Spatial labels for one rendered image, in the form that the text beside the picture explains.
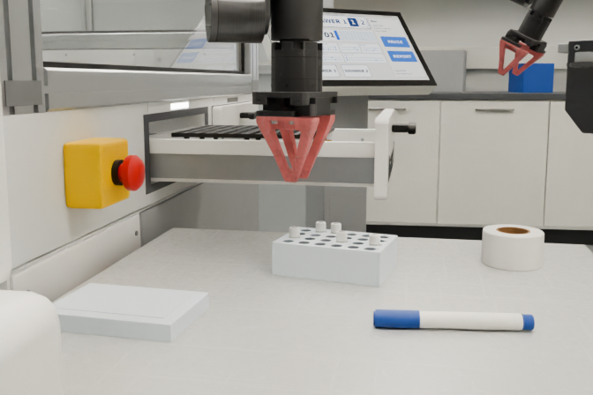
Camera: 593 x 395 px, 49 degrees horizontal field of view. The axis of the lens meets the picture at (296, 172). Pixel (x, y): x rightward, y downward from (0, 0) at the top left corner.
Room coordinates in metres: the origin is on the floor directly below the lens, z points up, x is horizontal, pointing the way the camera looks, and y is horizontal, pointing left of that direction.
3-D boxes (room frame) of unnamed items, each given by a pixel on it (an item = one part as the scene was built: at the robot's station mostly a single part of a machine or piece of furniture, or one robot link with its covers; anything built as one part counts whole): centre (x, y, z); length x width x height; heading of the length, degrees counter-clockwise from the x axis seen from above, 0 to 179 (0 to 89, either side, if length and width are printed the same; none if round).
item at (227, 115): (1.37, 0.12, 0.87); 0.29 x 0.02 x 0.11; 170
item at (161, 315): (0.58, 0.16, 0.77); 0.13 x 0.09 x 0.02; 76
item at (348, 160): (1.04, 0.07, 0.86); 0.40 x 0.26 x 0.06; 80
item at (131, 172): (0.72, 0.19, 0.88); 0.04 x 0.03 x 0.04; 170
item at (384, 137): (1.00, -0.14, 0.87); 0.29 x 0.02 x 0.11; 170
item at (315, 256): (0.73, -0.05, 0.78); 0.12 x 0.08 x 0.04; 69
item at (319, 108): (0.74, 0.00, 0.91); 0.07 x 0.07 x 0.09; 68
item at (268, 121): (0.73, 0.00, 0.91); 0.07 x 0.07 x 0.09; 68
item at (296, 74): (0.74, 0.00, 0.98); 0.10 x 0.07 x 0.07; 158
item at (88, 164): (0.73, 0.22, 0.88); 0.07 x 0.05 x 0.07; 170
